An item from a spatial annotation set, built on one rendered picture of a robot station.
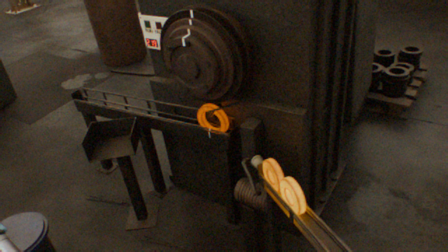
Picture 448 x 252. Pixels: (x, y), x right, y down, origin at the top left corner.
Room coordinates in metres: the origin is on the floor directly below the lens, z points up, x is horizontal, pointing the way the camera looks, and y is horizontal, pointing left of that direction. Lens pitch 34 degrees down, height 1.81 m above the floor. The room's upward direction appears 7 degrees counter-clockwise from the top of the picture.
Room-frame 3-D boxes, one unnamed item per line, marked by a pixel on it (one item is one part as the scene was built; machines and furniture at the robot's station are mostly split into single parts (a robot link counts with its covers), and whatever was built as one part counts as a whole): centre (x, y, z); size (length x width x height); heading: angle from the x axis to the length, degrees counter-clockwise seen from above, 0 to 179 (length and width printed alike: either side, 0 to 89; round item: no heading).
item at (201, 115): (1.60, 0.04, 0.75); 0.18 x 0.03 x 0.18; 54
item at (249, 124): (1.47, -0.15, 0.68); 0.11 x 0.08 x 0.24; 143
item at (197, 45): (1.52, 0.11, 1.12); 0.28 x 0.06 x 0.28; 53
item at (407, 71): (3.05, -1.29, 0.22); 1.20 x 0.81 x 0.44; 51
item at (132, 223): (1.68, 0.62, 0.36); 0.26 x 0.20 x 0.72; 88
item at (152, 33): (1.89, 0.26, 1.15); 0.26 x 0.02 x 0.18; 53
